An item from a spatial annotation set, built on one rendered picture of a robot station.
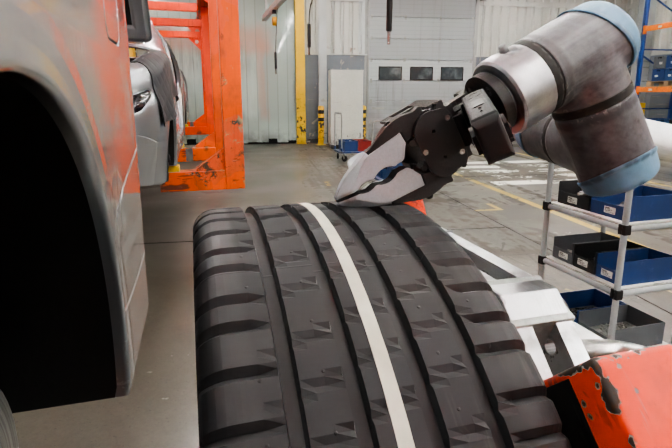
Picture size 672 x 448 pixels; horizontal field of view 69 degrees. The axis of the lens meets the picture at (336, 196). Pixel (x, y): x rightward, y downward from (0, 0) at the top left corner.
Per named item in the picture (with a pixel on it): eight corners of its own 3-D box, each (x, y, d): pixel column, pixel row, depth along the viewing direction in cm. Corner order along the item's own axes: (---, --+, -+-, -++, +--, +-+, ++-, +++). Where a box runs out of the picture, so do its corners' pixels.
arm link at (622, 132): (623, 156, 66) (593, 74, 63) (686, 175, 55) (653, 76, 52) (560, 189, 67) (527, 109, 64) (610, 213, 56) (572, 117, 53)
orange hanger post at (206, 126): (180, 134, 986) (172, 6, 936) (215, 133, 1004) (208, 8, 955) (180, 135, 971) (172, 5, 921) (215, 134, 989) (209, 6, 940)
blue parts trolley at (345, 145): (332, 158, 1021) (333, 111, 1002) (377, 156, 1045) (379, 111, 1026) (340, 162, 963) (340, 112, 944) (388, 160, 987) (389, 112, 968)
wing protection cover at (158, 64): (137, 121, 359) (132, 49, 348) (180, 120, 367) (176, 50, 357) (125, 127, 292) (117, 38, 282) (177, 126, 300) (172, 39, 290)
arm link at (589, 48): (660, 67, 54) (631, -20, 51) (573, 123, 52) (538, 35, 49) (595, 75, 63) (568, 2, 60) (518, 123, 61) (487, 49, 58)
